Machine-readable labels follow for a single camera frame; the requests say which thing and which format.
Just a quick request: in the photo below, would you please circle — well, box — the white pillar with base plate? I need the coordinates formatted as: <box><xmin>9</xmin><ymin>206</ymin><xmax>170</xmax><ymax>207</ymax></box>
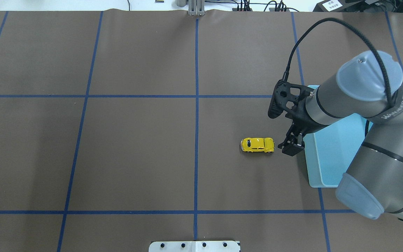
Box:
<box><xmin>148</xmin><ymin>240</ymin><xmax>241</xmax><ymax>252</ymax></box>

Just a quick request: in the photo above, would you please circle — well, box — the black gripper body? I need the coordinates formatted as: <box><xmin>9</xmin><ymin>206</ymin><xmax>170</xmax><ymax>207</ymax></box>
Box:
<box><xmin>285</xmin><ymin>101</ymin><xmax>323</xmax><ymax>139</ymax></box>

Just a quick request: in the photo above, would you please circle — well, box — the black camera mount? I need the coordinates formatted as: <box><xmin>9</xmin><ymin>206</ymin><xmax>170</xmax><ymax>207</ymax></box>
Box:
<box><xmin>268</xmin><ymin>79</ymin><xmax>315</xmax><ymax>121</ymax></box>

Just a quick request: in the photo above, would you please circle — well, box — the yellow beetle toy car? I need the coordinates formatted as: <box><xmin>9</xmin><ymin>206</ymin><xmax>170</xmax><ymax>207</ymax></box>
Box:
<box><xmin>240</xmin><ymin>138</ymin><xmax>275</xmax><ymax>153</ymax></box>

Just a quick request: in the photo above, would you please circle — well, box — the aluminium frame post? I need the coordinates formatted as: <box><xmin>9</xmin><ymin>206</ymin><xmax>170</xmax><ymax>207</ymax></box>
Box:
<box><xmin>186</xmin><ymin>0</ymin><xmax>206</xmax><ymax>16</ymax></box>

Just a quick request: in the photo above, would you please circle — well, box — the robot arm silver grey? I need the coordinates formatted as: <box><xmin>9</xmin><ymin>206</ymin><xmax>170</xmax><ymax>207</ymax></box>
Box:
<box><xmin>268</xmin><ymin>50</ymin><xmax>403</xmax><ymax>222</ymax></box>

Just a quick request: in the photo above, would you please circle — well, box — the brown paper table mat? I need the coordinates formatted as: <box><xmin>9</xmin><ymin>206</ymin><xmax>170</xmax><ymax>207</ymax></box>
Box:
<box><xmin>0</xmin><ymin>9</ymin><xmax>403</xmax><ymax>252</ymax></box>

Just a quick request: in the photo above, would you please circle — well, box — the light blue plastic bin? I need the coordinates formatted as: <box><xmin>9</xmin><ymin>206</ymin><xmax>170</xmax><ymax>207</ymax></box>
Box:
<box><xmin>303</xmin><ymin>96</ymin><xmax>366</xmax><ymax>188</ymax></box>

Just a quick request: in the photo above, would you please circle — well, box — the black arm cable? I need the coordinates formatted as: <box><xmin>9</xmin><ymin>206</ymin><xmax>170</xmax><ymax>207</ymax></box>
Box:
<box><xmin>283</xmin><ymin>17</ymin><xmax>398</xmax><ymax>105</ymax></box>

